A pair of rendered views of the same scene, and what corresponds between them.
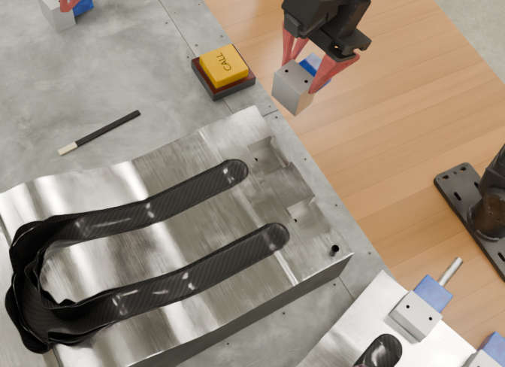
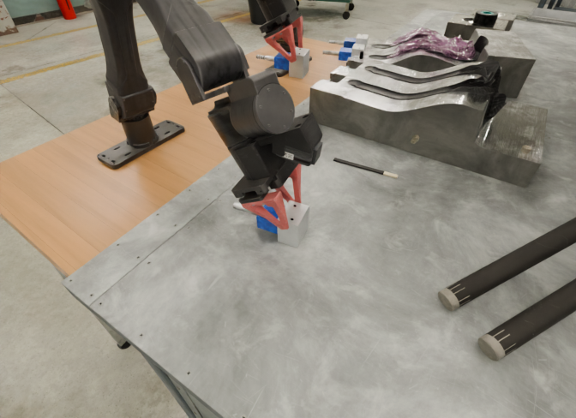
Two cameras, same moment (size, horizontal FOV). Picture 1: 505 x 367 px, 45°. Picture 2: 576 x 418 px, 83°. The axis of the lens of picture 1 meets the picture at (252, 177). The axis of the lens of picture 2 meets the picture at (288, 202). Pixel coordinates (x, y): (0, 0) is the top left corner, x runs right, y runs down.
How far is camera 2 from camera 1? 1.15 m
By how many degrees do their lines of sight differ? 61
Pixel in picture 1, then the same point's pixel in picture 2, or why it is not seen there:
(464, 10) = (15, 242)
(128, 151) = (363, 153)
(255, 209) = (365, 74)
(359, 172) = (295, 92)
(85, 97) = (347, 185)
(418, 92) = not seen: hidden behind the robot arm
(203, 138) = (347, 94)
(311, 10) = not seen: outside the picture
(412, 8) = (165, 98)
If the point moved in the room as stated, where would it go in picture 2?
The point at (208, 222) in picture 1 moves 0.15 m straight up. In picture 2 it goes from (387, 83) to (401, 16)
